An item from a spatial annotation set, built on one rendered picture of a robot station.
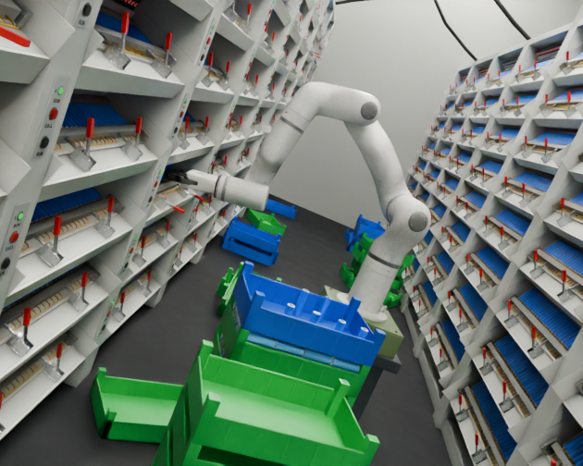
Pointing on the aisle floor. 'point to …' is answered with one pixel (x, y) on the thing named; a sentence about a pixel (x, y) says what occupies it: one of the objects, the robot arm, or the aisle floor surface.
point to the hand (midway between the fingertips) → (171, 175)
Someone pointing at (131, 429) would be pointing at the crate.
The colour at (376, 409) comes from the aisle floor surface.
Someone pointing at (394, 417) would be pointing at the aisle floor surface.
